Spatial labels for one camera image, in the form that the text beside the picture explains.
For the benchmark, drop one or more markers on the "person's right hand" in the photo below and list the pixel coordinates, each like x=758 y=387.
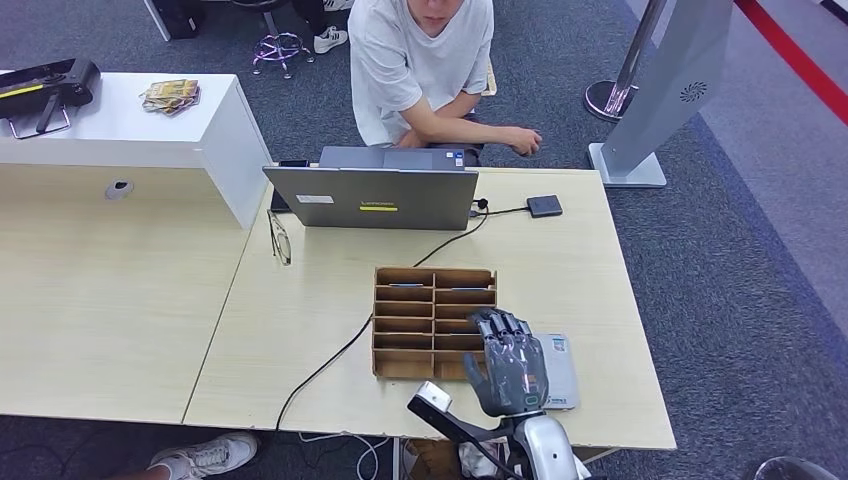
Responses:
x=526 y=140

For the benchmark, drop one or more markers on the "person's left hand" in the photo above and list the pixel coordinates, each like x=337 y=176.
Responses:
x=412 y=140

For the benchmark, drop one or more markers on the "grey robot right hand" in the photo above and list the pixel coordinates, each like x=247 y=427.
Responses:
x=517 y=378

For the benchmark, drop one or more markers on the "person's left forearm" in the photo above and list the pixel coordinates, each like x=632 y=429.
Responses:
x=460 y=102

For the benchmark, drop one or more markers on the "person's right forearm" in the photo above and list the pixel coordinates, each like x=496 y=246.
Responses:
x=464 y=129

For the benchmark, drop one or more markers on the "white card reader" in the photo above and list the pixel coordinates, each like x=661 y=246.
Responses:
x=563 y=378

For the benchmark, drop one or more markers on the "person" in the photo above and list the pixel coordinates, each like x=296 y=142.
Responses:
x=397 y=66

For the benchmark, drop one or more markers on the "wooden card organizer box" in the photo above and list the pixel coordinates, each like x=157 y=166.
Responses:
x=404 y=364

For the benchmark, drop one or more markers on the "small dark square hub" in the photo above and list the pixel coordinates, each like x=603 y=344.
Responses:
x=544 y=206

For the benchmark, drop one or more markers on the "grey laptop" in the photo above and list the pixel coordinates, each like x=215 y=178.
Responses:
x=371 y=199

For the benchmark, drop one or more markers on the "white crumpled bag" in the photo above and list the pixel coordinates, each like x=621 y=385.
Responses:
x=474 y=465

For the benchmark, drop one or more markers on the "brown box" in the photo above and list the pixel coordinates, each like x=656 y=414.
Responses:
x=427 y=464

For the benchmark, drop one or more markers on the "white desk leg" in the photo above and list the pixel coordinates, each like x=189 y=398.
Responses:
x=397 y=460

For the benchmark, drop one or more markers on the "silver kiosk stand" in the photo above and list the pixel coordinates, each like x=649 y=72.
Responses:
x=662 y=86

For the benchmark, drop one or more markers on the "black-rimmed eyeglasses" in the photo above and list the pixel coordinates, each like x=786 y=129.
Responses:
x=283 y=246

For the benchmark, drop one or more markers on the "chrome stool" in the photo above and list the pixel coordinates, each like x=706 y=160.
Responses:
x=272 y=26

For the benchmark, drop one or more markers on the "stack of gold cards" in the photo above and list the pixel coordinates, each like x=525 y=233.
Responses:
x=171 y=96

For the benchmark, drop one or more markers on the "black box with white panel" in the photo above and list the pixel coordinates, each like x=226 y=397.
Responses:
x=182 y=16

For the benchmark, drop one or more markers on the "white cabinet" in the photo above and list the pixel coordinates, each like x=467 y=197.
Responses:
x=132 y=132

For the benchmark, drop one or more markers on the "clear round object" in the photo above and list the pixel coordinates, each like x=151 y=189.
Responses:
x=795 y=470

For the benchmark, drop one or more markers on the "grey round desk grommet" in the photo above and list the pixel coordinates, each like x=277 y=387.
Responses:
x=119 y=190

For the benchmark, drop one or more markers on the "large white sneaker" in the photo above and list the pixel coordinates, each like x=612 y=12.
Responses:
x=205 y=456

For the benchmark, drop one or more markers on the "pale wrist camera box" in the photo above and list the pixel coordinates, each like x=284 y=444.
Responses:
x=434 y=396

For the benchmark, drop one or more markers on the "chrome stanchion post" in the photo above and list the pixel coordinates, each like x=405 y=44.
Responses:
x=606 y=99

